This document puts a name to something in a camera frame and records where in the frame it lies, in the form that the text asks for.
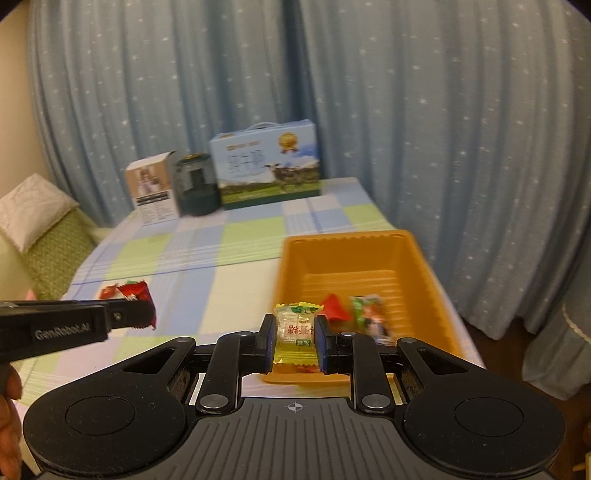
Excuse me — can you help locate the orange plastic tray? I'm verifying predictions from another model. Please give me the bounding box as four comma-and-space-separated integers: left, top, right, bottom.
260, 229, 461, 387

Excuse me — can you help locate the green snack packet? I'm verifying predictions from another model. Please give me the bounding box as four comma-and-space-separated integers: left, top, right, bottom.
348, 294, 393, 346

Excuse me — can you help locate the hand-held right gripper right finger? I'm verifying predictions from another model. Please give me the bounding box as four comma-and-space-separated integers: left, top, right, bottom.
314, 315, 467, 414

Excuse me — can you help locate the white fluffy cushion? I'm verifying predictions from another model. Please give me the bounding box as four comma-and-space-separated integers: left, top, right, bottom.
0, 173, 81, 254

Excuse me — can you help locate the blue milk carton box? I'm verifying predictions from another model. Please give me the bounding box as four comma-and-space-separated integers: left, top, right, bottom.
209, 119, 323, 211

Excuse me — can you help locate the blue star-print curtain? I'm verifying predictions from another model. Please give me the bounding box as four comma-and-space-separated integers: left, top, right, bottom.
27, 0, 591, 343

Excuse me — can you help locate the light green sofa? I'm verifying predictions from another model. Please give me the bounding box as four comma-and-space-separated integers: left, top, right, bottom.
0, 222, 114, 306

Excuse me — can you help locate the person's left hand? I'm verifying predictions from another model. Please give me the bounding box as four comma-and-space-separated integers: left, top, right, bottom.
0, 368, 24, 479

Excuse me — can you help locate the large red snack packet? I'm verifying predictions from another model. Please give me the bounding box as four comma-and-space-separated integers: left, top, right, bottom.
115, 281, 158, 331

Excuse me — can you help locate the white product box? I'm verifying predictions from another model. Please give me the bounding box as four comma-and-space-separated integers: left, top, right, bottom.
124, 151, 181, 228

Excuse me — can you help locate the yellow clear candy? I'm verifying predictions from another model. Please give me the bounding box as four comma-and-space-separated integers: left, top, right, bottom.
272, 301, 324, 367

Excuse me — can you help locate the light blue trimmed cloth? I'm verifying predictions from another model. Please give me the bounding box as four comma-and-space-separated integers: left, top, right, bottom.
522, 262, 591, 403

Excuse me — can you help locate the green chevron pillow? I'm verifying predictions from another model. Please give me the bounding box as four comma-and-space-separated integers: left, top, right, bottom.
23, 213, 96, 301

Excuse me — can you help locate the dark green glass jar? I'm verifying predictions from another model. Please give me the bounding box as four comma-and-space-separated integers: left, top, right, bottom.
172, 153, 222, 217

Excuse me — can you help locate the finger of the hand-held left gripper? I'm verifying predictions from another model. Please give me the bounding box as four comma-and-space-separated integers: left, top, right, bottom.
103, 299, 157, 331
0, 299, 129, 309

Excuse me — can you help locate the plaid tablecloth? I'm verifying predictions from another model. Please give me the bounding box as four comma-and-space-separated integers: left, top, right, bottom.
9, 177, 486, 408

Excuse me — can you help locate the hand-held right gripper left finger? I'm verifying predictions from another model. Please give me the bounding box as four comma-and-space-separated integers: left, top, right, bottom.
122, 314, 280, 414

